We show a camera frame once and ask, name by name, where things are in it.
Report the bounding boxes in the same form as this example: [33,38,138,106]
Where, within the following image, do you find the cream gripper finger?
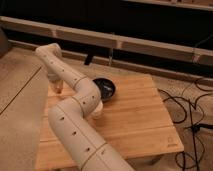
[53,84,63,94]

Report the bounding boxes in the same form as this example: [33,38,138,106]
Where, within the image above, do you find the black bowl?
[93,78,116,102]

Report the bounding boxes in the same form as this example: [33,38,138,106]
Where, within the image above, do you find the black floor cables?
[158,77,213,171]

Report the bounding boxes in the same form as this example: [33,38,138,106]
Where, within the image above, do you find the wooden table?
[35,74,184,171]

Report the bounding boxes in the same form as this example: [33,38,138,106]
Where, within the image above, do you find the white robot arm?
[35,43,134,171]

